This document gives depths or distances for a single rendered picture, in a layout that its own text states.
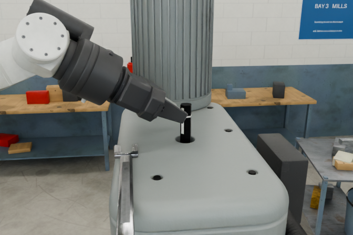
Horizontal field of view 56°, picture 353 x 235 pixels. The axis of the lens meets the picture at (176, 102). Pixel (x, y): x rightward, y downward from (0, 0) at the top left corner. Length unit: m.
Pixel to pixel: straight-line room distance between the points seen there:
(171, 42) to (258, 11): 4.36
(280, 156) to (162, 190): 0.56
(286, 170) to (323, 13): 4.62
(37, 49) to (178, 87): 0.37
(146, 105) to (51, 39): 0.17
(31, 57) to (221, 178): 0.31
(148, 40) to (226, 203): 0.43
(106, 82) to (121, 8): 4.28
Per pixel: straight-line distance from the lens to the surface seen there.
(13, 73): 0.57
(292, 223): 0.58
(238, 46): 5.02
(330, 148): 3.41
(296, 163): 0.97
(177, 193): 0.46
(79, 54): 0.51
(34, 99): 4.56
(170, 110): 0.56
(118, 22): 4.79
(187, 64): 0.75
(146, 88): 0.53
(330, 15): 5.53
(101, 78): 0.51
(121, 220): 0.41
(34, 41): 0.48
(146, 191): 0.47
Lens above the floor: 2.14
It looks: 17 degrees down
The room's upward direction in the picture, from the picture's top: straight up
